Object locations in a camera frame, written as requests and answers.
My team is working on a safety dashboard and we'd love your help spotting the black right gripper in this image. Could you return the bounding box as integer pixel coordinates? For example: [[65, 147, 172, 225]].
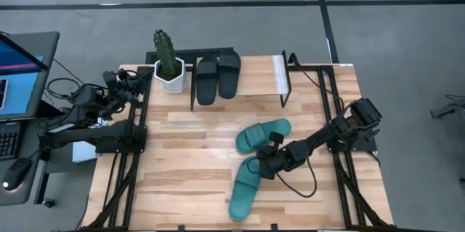
[[255, 140, 308, 181]]

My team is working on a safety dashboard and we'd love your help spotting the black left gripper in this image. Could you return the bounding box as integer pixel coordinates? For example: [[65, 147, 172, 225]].
[[104, 71, 145, 112]]

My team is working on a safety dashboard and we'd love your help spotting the green rubber slide sandal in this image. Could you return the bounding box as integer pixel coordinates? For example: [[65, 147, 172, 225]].
[[227, 155, 263, 222], [235, 118, 293, 154]]

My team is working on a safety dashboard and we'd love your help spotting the black rubber slide sandal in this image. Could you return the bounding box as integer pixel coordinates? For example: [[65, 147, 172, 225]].
[[217, 49, 242, 100], [195, 56, 220, 107]]

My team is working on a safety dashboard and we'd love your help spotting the wooden shelf with black legs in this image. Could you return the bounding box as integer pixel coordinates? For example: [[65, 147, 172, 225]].
[[190, 50, 294, 111]]

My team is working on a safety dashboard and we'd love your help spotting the white hexagonal plant pot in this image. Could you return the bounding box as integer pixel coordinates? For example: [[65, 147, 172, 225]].
[[153, 56, 188, 94]]

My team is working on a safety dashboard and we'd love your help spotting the green cactus plant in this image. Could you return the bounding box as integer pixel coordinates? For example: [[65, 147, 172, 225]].
[[153, 28, 182, 80]]

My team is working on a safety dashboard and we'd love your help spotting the black perforated panel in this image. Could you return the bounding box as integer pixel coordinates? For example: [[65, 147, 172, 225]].
[[145, 47, 235, 65]]

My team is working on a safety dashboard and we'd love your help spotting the white box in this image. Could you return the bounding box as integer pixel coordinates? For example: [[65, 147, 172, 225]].
[[71, 140, 99, 164]]

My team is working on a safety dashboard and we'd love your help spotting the grey desk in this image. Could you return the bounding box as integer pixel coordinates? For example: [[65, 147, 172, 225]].
[[0, 115, 52, 207]]

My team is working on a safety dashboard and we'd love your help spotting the black desk leg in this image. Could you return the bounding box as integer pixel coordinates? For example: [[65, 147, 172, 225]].
[[34, 151, 59, 209]]

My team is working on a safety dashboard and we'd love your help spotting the black keyboard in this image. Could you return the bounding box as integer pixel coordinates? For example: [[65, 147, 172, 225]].
[[0, 121, 22, 161]]

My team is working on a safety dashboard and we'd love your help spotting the black computer mouse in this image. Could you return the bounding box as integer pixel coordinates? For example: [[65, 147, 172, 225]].
[[2, 157, 33, 192]]

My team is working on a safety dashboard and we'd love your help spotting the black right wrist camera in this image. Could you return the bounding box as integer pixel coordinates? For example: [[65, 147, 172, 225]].
[[267, 132, 286, 150]]

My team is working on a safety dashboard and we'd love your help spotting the black looping arm cable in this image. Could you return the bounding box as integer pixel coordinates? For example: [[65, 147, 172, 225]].
[[274, 151, 319, 199]]

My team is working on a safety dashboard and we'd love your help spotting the long black cable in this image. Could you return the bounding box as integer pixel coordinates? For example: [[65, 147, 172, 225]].
[[288, 52, 346, 116]]

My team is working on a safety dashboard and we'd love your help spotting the grey stand bracket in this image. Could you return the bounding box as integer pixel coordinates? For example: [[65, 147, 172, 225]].
[[430, 95, 465, 120]]

